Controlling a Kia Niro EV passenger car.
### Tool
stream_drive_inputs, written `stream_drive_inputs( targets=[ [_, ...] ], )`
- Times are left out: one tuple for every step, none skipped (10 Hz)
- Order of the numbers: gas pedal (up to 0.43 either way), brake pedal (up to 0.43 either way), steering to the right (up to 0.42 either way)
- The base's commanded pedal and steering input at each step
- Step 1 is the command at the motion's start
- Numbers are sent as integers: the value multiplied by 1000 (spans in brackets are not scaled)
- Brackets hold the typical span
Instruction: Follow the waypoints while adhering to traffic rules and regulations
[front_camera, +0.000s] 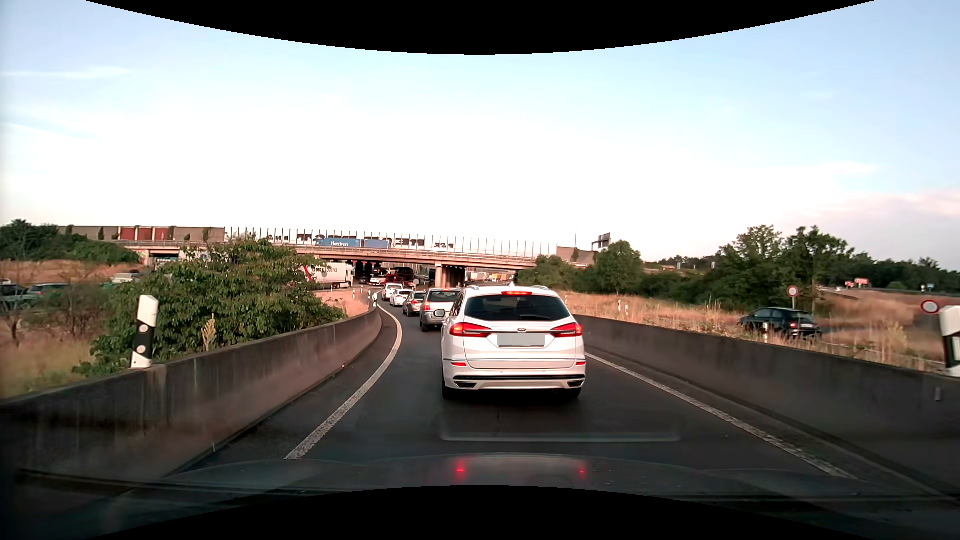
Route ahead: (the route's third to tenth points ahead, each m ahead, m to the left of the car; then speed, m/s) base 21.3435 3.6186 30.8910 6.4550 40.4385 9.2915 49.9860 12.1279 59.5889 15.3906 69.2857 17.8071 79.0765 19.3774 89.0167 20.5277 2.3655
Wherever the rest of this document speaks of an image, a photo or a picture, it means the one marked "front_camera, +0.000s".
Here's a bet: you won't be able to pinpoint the dark car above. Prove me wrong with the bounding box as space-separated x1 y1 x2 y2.
738 306 823 340

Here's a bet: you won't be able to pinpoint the dry grass bank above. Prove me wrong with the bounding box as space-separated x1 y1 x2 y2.
0 259 151 399

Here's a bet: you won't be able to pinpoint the black and white marker post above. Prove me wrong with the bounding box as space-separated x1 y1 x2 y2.
939 305 960 378
130 294 160 370

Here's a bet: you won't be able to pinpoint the dry grass field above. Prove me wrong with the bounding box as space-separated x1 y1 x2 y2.
558 289 960 374

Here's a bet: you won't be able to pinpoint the queue of cars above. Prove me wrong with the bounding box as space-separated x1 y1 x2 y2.
367 267 429 318

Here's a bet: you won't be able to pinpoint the parked cars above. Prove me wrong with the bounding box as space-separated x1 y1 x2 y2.
0 271 144 310

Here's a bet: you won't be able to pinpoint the green bush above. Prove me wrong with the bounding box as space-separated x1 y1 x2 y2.
73 238 348 378

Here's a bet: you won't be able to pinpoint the white estate car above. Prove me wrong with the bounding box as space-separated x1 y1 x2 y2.
440 284 588 402

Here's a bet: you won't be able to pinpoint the row of trees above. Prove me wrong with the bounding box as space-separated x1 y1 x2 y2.
0 219 142 265
516 224 960 313

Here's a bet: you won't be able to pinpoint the concrete road bridge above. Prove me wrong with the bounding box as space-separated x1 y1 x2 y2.
112 238 597 290

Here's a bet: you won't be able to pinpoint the grey concrete barrier wall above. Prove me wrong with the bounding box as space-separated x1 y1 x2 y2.
576 314 960 489
0 307 384 481

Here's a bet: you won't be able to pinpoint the car's own bonnet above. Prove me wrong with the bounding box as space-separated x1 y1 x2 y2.
15 452 948 505

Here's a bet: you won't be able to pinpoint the dark asphalt road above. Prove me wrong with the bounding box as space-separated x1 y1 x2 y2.
178 288 939 496

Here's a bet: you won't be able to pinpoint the road markings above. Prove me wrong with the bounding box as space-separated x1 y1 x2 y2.
285 289 858 481

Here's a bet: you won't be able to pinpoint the white lorry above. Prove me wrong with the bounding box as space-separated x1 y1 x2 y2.
303 261 356 290

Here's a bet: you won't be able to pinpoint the silver car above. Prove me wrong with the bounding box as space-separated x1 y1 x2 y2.
418 288 464 333

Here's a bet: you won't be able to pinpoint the noise barrier with red panels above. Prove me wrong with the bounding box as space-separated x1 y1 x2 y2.
57 225 227 244

